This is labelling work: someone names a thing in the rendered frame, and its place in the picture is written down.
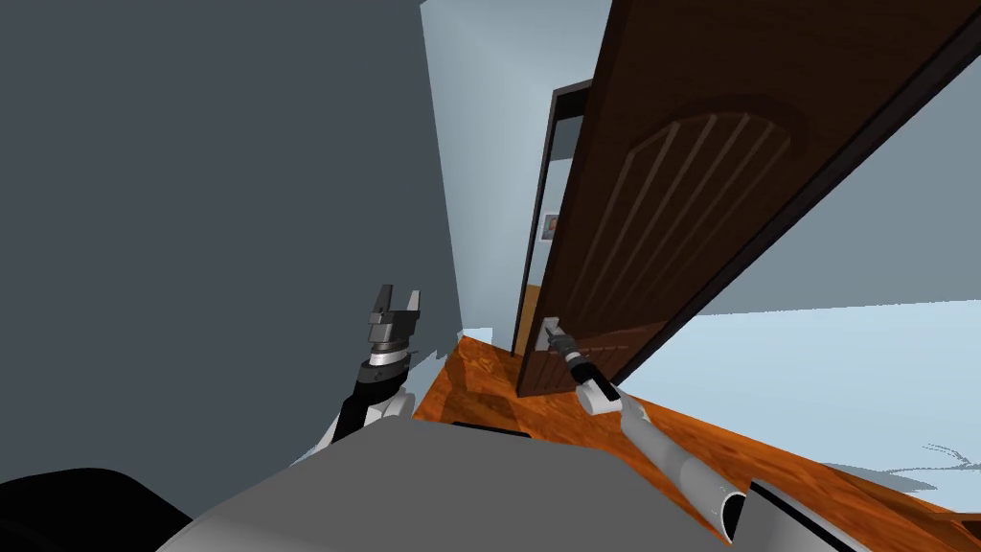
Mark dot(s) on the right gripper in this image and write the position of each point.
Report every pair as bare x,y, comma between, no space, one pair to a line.
562,343

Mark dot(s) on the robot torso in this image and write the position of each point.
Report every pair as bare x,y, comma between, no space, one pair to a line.
460,498

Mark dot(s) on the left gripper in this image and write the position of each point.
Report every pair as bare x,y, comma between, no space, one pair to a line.
391,327

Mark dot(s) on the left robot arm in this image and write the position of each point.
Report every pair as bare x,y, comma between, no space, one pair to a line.
368,402

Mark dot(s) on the dark brown wooden door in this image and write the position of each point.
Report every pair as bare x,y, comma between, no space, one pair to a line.
690,176

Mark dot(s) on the small framed wall picture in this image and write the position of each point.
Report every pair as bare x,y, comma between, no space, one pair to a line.
549,228

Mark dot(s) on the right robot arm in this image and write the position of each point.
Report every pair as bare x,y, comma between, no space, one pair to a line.
667,452

